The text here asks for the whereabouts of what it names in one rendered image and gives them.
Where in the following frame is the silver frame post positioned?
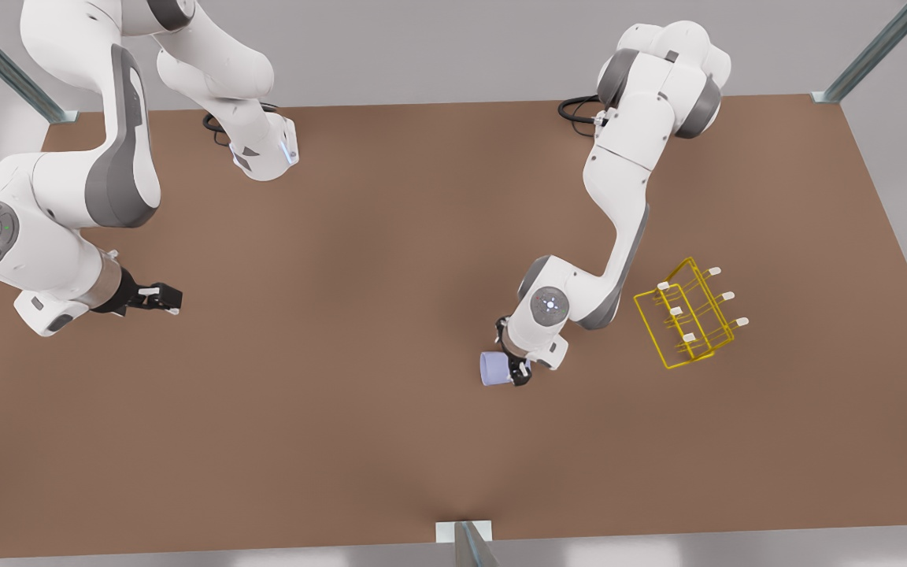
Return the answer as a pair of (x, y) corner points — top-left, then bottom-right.
(0, 6), (79, 124)
(811, 0), (907, 105)
(435, 520), (502, 567)

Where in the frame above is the pale lilac cup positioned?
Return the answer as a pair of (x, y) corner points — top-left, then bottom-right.
(479, 351), (515, 387)

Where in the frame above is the yellow wire cup holder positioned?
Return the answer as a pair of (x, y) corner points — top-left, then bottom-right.
(633, 257), (750, 370)

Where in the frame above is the black cable loop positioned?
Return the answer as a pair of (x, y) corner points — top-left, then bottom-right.
(202, 102), (281, 148)
(557, 95), (609, 139)

